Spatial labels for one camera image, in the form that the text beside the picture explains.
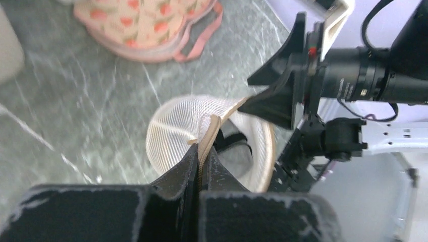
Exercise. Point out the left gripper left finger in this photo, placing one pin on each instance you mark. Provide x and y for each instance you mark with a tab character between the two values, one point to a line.
156	212

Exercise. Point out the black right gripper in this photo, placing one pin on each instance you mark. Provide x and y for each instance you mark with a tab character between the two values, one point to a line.
296	93

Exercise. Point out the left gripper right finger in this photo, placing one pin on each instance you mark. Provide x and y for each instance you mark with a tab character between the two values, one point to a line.
229	212

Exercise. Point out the black bra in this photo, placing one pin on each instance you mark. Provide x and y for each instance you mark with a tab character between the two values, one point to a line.
223	143

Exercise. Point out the white mesh laundry bag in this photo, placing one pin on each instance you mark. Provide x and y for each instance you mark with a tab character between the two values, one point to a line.
197	119

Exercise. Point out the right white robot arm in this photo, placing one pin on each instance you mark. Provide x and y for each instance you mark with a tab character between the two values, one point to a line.
393	75

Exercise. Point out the pink floral laundry bag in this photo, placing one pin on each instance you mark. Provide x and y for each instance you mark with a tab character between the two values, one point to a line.
148	31

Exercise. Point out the cream plastic laundry basket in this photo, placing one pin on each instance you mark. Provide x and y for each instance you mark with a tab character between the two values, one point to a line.
12	54

